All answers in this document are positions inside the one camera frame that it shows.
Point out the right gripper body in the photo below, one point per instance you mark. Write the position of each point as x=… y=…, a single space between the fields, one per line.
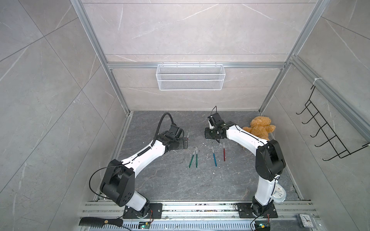
x=211 y=134

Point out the black wire hook rack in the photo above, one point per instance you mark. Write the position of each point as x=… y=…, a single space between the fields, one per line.
x=331 y=137

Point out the blue carving knife right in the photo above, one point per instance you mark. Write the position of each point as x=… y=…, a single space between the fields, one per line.
x=215 y=161

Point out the small white clock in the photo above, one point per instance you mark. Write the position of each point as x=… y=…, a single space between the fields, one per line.
x=305 y=221

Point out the brown teddy bear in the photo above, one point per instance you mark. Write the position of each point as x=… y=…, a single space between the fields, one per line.
x=260 y=127

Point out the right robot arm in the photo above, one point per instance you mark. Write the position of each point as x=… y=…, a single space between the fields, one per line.
x=269 y=161

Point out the white wire mesh basket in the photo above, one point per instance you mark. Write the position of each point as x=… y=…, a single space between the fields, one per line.
x=190 y=76

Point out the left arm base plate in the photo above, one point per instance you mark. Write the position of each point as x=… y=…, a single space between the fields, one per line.
x=152 y=210

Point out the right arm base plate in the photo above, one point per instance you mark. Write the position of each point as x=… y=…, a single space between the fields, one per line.
x=254 y=210

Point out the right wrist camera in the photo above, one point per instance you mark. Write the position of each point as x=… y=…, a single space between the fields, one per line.
x=214 y=120

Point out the aluminium mounting rail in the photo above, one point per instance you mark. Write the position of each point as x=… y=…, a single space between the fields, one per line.
x=204 y=216

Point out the green carving knife middle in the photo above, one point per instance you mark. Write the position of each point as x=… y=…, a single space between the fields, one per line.
x=192 y=158

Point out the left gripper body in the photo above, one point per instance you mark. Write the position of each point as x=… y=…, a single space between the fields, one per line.
x=179 y=144

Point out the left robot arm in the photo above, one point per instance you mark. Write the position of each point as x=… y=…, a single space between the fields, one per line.
x=118 y=183

